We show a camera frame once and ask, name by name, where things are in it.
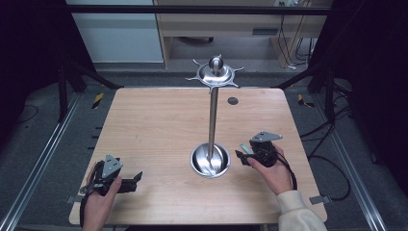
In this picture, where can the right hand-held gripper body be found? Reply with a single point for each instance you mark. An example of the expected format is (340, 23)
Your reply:
(265, 150)

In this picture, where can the aluminium floor rail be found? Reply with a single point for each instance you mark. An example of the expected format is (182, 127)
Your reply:
(38, 160)
(352, 166)

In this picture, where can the dark curtain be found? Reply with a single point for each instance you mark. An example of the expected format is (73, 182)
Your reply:
(29, 48)
(372, 80)

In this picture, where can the black metal frame stand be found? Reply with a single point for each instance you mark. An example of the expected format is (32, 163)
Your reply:
(328, 93)
(64, 86)

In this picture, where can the person's left hand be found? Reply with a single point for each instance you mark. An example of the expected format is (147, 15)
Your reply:
(96, 208)

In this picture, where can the grey metal table bracket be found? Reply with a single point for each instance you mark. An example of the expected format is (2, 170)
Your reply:
(320, 200)
(72, 199)

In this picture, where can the person's right hand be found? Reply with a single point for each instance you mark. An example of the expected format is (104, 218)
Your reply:
(277, 176)

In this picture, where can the stainless steel hook stand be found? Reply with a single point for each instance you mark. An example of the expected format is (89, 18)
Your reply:
(212, 122)

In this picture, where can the white cabinet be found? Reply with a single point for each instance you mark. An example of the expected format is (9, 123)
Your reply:
(118, 35)

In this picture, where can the light wooden desk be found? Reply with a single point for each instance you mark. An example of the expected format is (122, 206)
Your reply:
(224, 25)

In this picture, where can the yellow black striped tape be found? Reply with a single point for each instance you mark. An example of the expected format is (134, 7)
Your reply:
(97, 100)
(303, 101)

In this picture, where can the black horizontal frame bar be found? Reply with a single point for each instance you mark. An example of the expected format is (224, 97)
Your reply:
(192, 9)

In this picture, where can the dark round table grommet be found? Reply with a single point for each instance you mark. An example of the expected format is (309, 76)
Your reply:
(233, 101)

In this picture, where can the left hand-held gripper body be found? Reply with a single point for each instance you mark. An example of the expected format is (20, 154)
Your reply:
(110, 166)

